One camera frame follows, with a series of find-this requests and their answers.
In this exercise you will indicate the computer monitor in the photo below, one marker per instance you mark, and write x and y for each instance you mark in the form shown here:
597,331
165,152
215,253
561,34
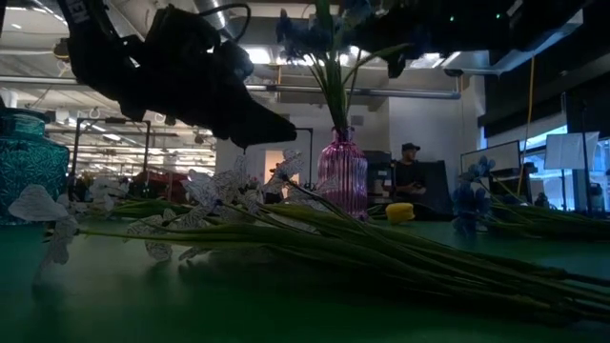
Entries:
491,157

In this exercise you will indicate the blue artificial flower bunch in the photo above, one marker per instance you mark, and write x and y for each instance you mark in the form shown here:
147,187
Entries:
469,200
333,90

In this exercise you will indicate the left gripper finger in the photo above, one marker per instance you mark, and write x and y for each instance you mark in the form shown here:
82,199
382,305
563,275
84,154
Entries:
257,124

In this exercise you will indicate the purple ribbed glass vase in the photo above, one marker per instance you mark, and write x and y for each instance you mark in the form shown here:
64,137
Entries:
342,176

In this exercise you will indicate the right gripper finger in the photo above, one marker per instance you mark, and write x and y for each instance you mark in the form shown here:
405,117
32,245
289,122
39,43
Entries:
397,64

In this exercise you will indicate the white artificial flower bunch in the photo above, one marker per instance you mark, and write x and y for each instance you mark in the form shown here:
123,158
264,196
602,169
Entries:
102,190
333,238

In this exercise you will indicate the white panel on stand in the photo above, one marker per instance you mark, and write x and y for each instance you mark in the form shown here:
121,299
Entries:
572,150

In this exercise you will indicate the red cart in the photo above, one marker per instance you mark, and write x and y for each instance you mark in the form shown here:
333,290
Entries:
159,183

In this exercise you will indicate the teal glass vase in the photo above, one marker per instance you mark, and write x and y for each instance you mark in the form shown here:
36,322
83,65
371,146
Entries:
28,162

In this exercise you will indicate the grey ceiling pipe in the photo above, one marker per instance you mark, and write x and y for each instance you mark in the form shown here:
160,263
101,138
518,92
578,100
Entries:
381,91

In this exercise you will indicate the black metal frame stand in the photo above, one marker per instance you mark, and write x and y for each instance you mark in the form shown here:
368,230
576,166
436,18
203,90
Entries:
77,157

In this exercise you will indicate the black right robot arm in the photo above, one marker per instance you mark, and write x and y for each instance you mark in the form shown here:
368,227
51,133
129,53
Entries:
500,24

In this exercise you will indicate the yellow artificial tulip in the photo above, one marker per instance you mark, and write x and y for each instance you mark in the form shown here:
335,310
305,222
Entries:
400,213

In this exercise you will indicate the green table mat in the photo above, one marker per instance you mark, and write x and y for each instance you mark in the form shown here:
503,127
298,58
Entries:
143,305

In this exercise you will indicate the person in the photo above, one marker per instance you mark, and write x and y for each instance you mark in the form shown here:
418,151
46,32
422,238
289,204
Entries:
409,174

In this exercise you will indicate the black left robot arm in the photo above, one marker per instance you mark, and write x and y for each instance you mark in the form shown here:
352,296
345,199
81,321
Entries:
95,57

